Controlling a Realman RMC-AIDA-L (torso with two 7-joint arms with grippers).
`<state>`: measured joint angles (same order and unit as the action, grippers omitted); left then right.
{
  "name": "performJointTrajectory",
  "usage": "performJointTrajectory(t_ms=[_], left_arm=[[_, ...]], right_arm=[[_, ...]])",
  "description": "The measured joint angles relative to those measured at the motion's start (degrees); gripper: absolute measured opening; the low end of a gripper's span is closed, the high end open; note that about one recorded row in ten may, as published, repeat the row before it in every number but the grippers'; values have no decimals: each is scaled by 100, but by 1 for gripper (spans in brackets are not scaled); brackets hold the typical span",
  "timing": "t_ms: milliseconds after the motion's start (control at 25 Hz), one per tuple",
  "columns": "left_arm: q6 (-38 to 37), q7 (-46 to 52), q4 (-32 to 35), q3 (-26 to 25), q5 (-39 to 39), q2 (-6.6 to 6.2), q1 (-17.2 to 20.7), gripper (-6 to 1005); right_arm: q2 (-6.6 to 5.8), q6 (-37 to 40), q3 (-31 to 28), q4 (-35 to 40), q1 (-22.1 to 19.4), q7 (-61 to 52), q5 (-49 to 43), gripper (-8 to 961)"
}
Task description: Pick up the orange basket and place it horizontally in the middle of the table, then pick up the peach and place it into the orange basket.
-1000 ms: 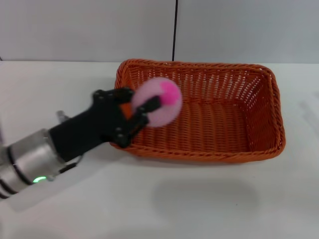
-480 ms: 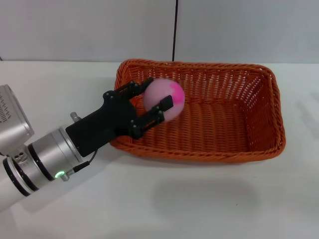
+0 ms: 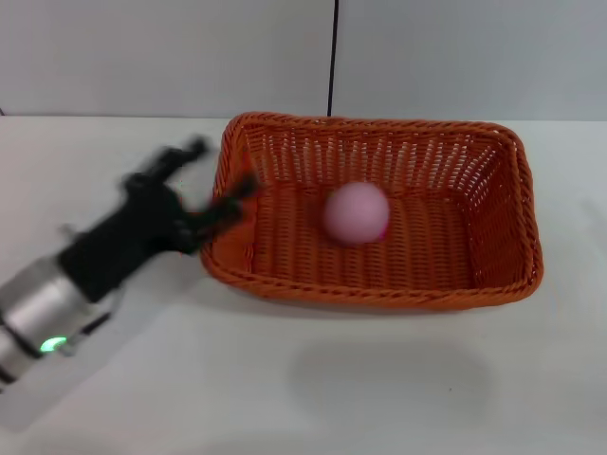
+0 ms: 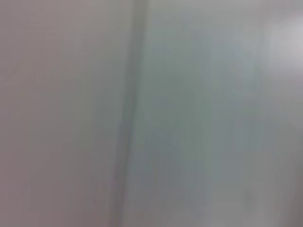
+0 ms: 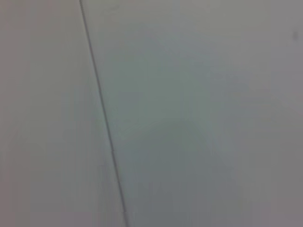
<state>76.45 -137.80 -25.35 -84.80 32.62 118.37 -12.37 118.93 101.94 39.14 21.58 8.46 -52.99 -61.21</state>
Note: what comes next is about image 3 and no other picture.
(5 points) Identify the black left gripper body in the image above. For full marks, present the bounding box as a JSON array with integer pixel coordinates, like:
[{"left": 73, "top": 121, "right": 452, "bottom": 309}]
[{"left": 57, "top": 171, "right": 200, "bottom": 302}]

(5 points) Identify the pink soft ball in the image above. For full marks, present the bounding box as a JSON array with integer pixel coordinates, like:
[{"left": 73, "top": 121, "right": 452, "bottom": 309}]
[{"left": 322, "top": 181, "right": 392, "bottom": 247}]

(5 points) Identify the orange woven wicker basket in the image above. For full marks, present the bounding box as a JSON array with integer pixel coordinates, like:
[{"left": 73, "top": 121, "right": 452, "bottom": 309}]
[{"left": 198, "top": 111, "right": 544, "bottom": 312}]

